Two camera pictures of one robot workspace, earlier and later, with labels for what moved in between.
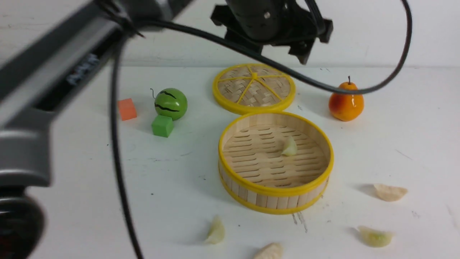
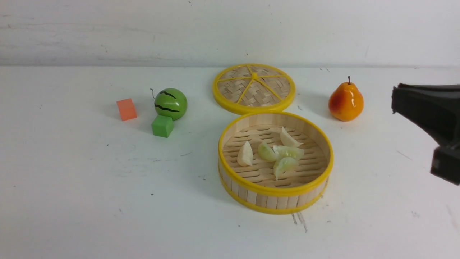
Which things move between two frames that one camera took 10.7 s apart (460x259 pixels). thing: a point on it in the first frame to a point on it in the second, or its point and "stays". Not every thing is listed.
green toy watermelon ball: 171,102 stays
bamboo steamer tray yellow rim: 275,162 stays
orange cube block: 127,109 stays
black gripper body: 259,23 to 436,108
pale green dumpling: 216,232 to 283,151
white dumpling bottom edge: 272,250 to 245,157
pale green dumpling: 290,150 to 266,152
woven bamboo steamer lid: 250,89 stays
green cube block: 162,126 stays
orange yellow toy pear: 345,107 stays
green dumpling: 375,238 to 284,165
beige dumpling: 389,193 to 286,140
